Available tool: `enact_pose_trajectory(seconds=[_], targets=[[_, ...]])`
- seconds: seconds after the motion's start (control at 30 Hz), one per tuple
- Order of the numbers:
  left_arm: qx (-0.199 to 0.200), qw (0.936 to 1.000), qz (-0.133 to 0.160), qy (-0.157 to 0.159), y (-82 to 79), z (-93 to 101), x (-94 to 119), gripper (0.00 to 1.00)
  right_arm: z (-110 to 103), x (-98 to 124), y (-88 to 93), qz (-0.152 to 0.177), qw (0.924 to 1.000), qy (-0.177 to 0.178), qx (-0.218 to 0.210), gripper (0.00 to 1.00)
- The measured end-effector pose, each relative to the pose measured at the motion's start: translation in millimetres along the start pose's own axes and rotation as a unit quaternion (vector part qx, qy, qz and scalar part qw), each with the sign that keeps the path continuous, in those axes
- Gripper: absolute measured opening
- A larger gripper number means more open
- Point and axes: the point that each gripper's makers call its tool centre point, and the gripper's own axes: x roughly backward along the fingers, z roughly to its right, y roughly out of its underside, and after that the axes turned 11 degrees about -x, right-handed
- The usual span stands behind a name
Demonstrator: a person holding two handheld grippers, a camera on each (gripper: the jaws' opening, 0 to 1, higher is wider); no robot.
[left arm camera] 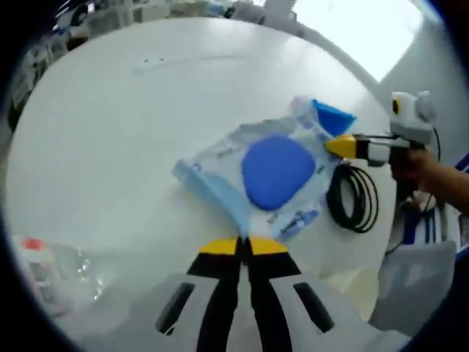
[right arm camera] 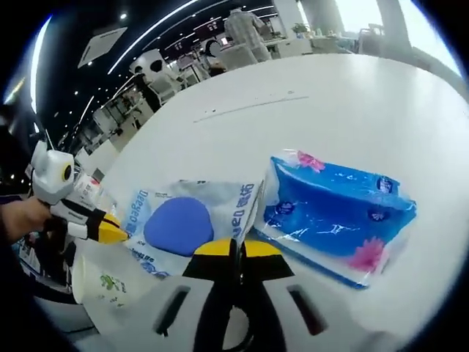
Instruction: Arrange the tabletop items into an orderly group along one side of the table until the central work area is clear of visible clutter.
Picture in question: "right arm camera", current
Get plastic packet with blue pad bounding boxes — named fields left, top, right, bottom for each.
left=119, top=178, right=265, bottom=282

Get person's left hand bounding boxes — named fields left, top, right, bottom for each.
left=0, top=197, right=54, bottom=245

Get potted green plant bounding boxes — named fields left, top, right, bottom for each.
left=292, top=22, right=311, bottom=40

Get floral paper cup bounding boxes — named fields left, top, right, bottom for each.
left=71, top=249, right=155, bottom=320

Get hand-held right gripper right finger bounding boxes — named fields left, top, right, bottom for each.
left=234, top=240, right=389, bottom=352

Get grey mesh office chair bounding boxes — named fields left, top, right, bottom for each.
left=34, top=289, right=100, bottom=334

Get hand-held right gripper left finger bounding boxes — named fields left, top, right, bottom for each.
left=93, top=237, right=239, bottom=352

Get clear plastic bottle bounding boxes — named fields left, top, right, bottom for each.
left=73, top=170, right=107, bottom=206

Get white table cable cover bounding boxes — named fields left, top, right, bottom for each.
left=192, top=94, right=311, bottom=124

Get ceiling air conditioner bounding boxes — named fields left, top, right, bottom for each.
left=76, top=26, right=128, bottom=69

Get blue tissue pack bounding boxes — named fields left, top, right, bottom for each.
left=252, top=148, right=418, bottom=291

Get white office chair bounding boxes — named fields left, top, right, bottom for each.
left=219, top=45, right=257, bottom=74
left=153, top=78, right=184, bottom=106

